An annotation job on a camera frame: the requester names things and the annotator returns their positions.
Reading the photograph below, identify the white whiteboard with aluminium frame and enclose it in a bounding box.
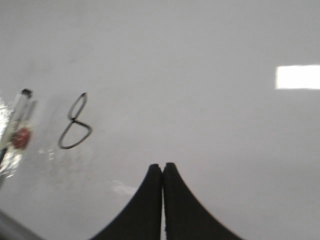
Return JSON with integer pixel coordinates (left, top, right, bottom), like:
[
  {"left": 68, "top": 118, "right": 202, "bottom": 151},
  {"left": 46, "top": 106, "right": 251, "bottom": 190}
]
[{"left": 0, "top": 0, "right": 320, "bottom": 240}]

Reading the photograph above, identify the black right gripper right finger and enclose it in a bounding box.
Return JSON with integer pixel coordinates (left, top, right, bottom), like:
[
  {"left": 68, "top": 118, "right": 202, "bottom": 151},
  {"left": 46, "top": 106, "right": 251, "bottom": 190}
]
[{"left": 162, "top": 162, "right": 241, "bottom": 240}]

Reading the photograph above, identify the white whiteboard marker pen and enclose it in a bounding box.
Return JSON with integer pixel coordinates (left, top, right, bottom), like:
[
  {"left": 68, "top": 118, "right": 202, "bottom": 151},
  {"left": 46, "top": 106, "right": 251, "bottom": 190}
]
[{"left": 0, "top": 88, "right": 36, "bottom": 173}]

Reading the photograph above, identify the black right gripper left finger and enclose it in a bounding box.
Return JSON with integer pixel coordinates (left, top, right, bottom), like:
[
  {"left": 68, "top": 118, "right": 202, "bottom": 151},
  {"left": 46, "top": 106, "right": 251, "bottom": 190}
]
[{"left": 92, "top": 164, "right": 163, "bottom": 240}]

